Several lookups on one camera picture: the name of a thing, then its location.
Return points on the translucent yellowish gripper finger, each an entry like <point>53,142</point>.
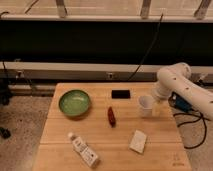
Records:
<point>156,110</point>

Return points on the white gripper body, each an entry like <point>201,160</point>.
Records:
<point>159,92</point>

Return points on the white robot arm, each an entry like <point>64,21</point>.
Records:
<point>175,79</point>

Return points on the green ceramic bowl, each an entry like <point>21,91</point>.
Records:
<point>74,103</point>

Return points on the blue box on floor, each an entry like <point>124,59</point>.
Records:
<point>179,103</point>

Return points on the black rectangular block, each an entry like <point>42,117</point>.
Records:
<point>120,94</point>

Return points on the white rectangular sponge block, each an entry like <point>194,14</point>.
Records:
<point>138,141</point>

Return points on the dark red small object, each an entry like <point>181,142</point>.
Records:
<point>111,117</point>

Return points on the white tube with label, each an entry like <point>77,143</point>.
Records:
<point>82,148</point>

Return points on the black object at left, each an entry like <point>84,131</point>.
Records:
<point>5,95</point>

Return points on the grey wall rail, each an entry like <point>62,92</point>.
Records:
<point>96,72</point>

